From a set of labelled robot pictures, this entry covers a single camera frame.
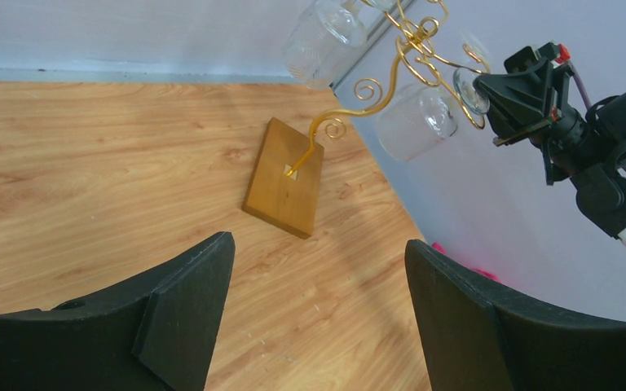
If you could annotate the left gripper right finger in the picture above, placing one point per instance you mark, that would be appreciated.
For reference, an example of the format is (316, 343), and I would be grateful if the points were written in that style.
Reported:
(478, 334)

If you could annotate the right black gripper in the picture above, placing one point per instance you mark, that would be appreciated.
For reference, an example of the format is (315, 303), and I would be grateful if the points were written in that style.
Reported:
(530, 103)

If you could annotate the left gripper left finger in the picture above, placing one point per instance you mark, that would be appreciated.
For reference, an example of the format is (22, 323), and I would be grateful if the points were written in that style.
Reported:
(154, 331)

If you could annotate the clear ribbed wine glass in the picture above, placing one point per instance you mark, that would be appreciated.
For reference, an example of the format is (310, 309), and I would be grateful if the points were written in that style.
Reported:
(420, 117)

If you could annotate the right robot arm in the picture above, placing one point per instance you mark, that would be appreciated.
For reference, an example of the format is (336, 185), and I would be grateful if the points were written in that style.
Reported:
(599, 176)

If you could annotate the clear wine glass right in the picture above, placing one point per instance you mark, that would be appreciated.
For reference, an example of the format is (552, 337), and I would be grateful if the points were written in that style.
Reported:
(475, 50)

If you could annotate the clear wine glass back left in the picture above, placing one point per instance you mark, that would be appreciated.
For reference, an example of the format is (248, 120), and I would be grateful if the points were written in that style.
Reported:
(326, 37)

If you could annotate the pink cloth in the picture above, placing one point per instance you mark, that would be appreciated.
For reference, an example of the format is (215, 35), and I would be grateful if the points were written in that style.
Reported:
(439, 248)

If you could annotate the gold wire glass rack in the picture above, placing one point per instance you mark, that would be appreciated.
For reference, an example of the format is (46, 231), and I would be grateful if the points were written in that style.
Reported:
(284, 186)

